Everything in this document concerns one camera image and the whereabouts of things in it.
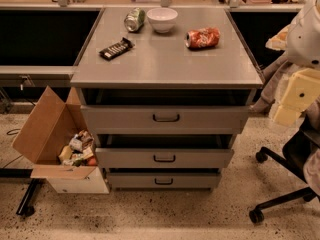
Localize grey bottom drawer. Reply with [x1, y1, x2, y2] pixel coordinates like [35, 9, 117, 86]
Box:
[107, 168, 221, 189]

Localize cardboard box with trash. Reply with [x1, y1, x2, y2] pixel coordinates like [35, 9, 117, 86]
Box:
[12, 88, 109, 194]

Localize grey hoodie on chair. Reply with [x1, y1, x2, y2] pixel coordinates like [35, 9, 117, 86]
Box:
[251, 54, 320, 195]

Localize grey top drawer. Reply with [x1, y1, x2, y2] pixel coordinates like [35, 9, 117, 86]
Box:
[81, 89, 251, 134]

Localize grey drawer cabinet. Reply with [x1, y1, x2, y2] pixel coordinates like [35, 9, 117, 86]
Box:
[70, 6, 264, 192]

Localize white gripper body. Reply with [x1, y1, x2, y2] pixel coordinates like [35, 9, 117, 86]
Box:
[280, 68, 320, 112]

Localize white bowl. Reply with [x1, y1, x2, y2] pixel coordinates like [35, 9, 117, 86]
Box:
[147, 7, 178, 33]

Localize grey drawer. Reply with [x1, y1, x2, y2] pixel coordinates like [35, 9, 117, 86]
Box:
[81, 89, 251, 134]
[107, 168, 221, 189]
[96, 134, 234, 169]

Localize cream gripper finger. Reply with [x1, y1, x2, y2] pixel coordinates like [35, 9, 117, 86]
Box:
[273, 105, 301, 126]

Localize black snack bar wrapper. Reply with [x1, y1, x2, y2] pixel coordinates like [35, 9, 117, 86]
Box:
[99, 38, 134, 61]

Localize black desk leg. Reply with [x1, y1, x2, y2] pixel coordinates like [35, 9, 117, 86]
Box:
[0, 168, 42, 217]

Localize crushed green soda can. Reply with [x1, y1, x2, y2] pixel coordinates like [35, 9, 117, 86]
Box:
[124, 8, 146, 32]

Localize crushed orange soda can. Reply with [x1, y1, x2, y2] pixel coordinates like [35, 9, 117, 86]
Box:
[185, 27, 220, 49]

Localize black office chair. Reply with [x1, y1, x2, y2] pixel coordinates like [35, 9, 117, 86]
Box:
[249, 117, 320, 224]

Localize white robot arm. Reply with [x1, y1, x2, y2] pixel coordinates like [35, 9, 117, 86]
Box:
[270, 0, 320, 127]

